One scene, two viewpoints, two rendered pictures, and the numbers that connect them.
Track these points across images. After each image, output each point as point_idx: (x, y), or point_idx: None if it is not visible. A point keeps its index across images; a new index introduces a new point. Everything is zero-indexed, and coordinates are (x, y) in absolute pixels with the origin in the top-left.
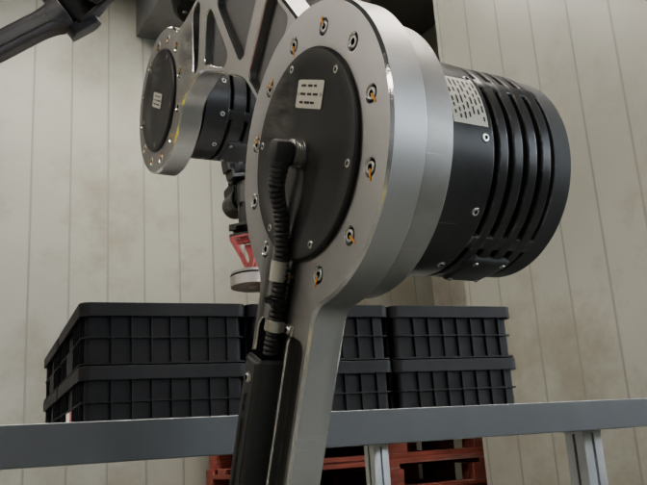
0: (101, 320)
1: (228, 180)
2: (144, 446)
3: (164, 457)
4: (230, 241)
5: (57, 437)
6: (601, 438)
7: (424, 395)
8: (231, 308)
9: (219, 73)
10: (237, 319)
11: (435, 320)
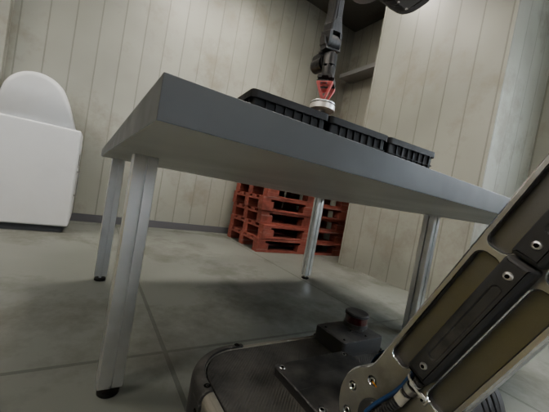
0: (261, 101)
1: (321, 49)
2: (382, 172)
3: (390, 183)
4: (316, 82)
5: (339, 147)
6: (439, 220)
7: None
8: (323, 115)
9: None
10: (323, 122)
11: (405, 150)
